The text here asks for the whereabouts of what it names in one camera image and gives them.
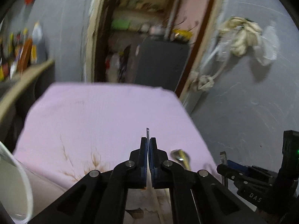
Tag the grey cabinet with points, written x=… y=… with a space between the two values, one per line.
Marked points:
x=161 y=63

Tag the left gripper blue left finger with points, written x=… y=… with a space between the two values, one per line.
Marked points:
x=142 y=161

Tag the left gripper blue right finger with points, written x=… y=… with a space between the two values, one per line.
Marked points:
x=154 y=163

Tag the knotted beige rag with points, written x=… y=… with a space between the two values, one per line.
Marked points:
x=200 y=82

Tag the large oil jug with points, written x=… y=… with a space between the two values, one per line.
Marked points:
x=38 y=49

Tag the green box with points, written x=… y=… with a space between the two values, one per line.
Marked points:
x=120 y=24

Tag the wooden door frame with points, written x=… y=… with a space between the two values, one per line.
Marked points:
x=208 y=26

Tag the pink floral table cloth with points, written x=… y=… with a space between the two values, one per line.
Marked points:
x=75 y=128

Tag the gold handled spoon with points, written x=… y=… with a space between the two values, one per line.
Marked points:
x=182 y=158

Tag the orange seasoning packet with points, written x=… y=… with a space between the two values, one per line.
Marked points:
x=25 y=56

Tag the beige kitchen counter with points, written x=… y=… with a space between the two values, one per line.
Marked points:
x=24 y=80

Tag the white plastic utensil holder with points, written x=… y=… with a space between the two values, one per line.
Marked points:
x=16 y=192

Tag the steel fork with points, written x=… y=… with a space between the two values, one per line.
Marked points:
x=147 y=132

